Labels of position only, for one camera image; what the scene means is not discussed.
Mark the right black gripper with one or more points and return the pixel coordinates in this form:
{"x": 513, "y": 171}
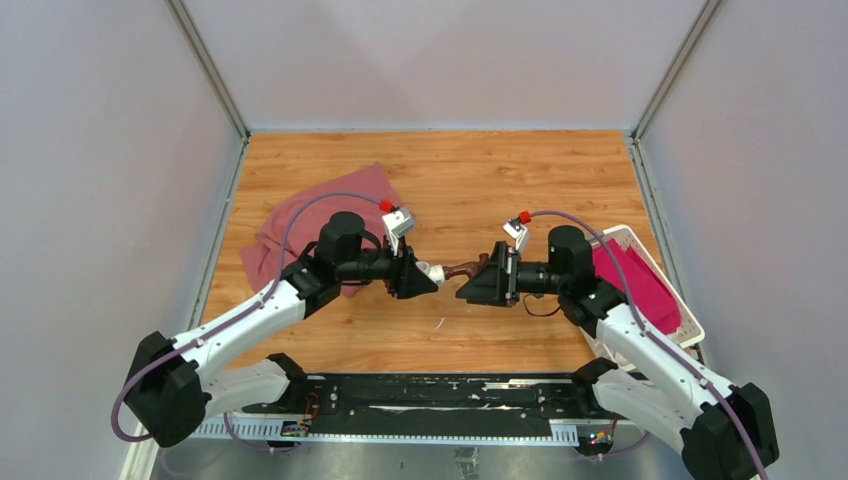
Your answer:
{"x": 498, "y": 283}

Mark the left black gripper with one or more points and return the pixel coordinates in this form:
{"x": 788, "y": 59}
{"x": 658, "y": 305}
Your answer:
{"x": 405, "y": 279}

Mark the brown metal water faucet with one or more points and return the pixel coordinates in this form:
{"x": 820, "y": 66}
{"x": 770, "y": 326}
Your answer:
{"x": 469, "y": 269}

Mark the white pipe elbow fitting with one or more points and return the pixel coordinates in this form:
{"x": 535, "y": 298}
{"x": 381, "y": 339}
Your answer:
{"x": 435, "y": 273}

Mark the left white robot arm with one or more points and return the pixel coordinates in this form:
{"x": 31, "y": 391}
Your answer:
{"x": 175, "y": 384}

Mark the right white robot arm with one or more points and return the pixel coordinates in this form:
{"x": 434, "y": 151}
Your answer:
{"x": 719, "y": 429}

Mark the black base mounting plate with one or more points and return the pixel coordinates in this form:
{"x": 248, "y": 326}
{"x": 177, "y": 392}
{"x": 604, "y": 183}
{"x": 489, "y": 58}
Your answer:
{"x": 438, "y": 405}

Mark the dusty pink cloth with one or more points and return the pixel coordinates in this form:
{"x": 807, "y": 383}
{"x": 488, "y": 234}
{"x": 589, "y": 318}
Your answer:
{"x": 297, "y": 220}

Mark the magenta cloth in basket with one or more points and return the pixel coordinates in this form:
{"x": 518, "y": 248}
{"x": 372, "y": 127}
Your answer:
{"x": 652, "y": 297}

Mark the white plastic basket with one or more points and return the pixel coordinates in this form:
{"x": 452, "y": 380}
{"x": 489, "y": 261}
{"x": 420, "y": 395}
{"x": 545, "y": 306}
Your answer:
{"x": 689, "y": 333}

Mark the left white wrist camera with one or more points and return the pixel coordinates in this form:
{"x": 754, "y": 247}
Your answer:
{"x": 397, "y": 224}

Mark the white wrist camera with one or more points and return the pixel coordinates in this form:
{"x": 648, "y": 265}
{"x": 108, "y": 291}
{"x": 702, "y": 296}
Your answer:
{"x": 397, "y": 224}
{"x": 518, "y": 232}

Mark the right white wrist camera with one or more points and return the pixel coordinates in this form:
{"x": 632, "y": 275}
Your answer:
{"x": 518, "y": 232}

